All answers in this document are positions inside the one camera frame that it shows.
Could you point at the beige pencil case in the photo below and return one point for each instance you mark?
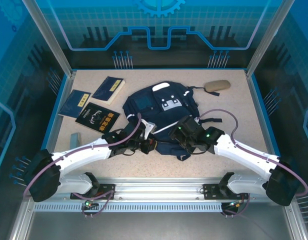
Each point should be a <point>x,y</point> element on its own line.
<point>216,85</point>

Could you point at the thin blue book yellow label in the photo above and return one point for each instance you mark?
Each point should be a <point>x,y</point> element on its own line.
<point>72,105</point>

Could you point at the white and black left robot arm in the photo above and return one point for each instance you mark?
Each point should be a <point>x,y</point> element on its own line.
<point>81,160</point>

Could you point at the small grey block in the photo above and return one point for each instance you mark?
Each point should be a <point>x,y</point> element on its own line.
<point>75,141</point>

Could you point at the thick blue book white label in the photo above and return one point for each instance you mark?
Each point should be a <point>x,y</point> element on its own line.
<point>106,90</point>

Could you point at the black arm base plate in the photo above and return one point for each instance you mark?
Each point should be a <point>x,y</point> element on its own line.
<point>211,192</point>
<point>105,187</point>

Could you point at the blue printed acrylic panel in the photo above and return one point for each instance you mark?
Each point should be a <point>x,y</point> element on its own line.
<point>14,75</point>
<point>156,25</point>
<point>294,75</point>

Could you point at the black book with gold print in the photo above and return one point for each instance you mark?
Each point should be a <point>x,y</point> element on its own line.
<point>96,117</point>

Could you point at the navy blue backpack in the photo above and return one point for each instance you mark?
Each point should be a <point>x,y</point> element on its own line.
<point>164,120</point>

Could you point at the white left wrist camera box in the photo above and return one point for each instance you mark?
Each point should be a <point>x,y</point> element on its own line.
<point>150,127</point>

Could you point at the aluminium table side rail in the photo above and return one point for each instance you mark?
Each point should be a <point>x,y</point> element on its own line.
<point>253,87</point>
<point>63,100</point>

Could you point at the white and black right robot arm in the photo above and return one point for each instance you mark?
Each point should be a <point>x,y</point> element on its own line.
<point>239,156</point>

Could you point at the grey metal shelf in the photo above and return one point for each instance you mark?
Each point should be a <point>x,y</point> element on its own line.
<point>156,225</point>

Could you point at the aluminium frame post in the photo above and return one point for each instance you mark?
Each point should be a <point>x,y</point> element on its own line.
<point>49,37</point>
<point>266,37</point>

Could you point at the aluminium front frame rail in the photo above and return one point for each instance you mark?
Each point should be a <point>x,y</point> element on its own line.
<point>156,187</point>

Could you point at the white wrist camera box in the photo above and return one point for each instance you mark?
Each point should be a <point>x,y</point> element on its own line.
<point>197,120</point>
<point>150,127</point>

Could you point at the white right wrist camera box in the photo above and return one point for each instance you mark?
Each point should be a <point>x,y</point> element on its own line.
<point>197,120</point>

